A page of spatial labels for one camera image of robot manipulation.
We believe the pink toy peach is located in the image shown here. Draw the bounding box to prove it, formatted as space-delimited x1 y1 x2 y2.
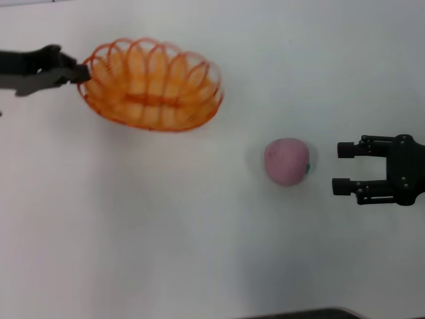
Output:
264 137 311 187

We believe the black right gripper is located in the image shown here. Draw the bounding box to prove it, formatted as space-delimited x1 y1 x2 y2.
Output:
331 134 425 207

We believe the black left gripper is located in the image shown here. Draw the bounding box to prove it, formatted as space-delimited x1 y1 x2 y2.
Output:
0 45 90 97

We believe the orange plastic wire basket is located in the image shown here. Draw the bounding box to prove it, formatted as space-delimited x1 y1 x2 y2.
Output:
76 37 225 133

